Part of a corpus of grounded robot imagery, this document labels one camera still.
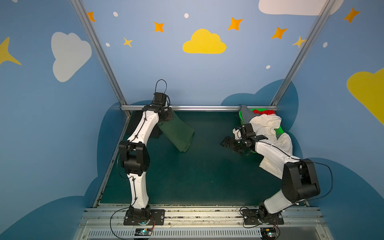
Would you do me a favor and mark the dark green t-shirt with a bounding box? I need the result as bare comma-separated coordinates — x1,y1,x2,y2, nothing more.
158,112,195,153

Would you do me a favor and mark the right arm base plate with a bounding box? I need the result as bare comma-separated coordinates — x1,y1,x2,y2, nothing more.
240,208,284,226

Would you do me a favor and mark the folded black t-shirt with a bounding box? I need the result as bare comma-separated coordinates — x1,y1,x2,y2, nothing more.
126,111,163,139

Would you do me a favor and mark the aluminium frame post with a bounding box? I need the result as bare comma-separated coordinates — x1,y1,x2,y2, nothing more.
71,0,127,107
270,0,337,107

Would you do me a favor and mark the aluminium frame left post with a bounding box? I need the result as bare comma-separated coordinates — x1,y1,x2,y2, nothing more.
71,0,127,107

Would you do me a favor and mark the aluminium frame back rail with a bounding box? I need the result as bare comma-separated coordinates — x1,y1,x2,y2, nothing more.
121,105,241,112

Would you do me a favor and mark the bright green basket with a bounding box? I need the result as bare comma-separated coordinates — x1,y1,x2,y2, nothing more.
239,109,284,143

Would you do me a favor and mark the grey t-shirt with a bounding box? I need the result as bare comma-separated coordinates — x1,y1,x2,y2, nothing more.
239,105,257,124

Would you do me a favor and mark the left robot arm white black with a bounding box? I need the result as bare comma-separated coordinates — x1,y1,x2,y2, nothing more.
119,104,173,225

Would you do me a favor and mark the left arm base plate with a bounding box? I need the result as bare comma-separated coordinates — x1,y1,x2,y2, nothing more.
123,210,165,226

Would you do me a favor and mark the white t-shirt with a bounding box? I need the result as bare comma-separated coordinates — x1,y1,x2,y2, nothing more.
233,127,298,179

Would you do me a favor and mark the aluminium front rail base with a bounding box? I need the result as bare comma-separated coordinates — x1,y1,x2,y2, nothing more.
74,205,333,240

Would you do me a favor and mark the left controller board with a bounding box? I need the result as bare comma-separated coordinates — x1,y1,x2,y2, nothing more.
135,229,153,237

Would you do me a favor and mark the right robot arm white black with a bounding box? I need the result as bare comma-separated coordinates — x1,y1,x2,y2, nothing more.
221,135,321,219

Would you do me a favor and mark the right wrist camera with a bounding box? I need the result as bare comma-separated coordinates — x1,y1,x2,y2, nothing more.
240,123,268,144

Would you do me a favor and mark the aluminium frame right post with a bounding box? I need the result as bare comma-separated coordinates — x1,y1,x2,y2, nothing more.
270,0,337,107

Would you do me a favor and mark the controller board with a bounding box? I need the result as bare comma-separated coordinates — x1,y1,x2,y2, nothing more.
261,228,278,240
135,229,153,237

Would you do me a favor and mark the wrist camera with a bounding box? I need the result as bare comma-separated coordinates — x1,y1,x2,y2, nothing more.
240,123,268,144
152,92,170,107

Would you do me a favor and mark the red t-shirt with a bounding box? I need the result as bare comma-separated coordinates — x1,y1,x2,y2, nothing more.
253,109,276,115

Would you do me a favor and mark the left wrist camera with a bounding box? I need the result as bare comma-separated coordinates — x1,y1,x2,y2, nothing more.
152,92,170,107

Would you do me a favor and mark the right controller board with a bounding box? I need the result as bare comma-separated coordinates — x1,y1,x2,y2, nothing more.
261,228,278,240

